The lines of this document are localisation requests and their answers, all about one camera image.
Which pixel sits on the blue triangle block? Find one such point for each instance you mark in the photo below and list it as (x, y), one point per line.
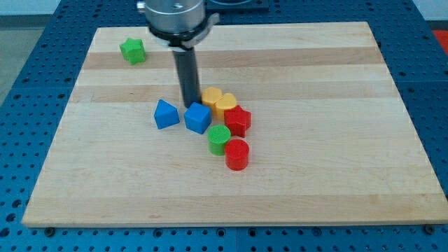
(165, 114)

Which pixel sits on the green cylinder block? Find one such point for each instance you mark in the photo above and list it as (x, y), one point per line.
(218, 136)

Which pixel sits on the red star block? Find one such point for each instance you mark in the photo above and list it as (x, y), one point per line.
(238, 120)

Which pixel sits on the yellow heart block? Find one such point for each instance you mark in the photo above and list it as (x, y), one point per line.
(226, 102)

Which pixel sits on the blue cube block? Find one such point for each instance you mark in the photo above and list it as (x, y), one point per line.
(197, 118)

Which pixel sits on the red cylinder block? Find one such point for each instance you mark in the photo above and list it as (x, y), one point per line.
(237, 154)

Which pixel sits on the yellow hexagon block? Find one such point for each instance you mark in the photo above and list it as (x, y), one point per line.
(210, 97)

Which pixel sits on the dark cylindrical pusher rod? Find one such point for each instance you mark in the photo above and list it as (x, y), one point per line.
(186, 67)

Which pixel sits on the wooden board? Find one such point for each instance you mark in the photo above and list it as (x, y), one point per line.
(330, 141)

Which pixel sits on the green star block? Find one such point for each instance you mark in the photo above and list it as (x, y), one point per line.
(133, 51)

